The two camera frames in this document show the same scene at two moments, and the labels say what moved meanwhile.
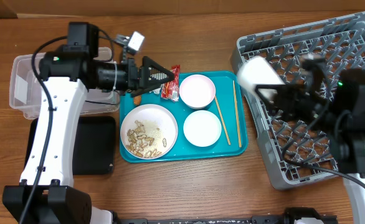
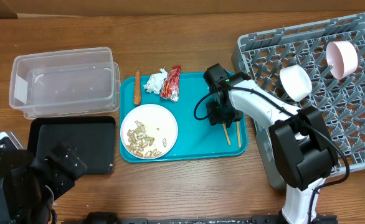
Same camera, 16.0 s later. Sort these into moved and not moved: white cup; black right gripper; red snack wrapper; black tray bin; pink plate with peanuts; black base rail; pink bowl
Moved: white cup; pink bowl; black right gripper
Not moved: red snack wrapper; black base rail; pink plate with peanuts; black tray bin
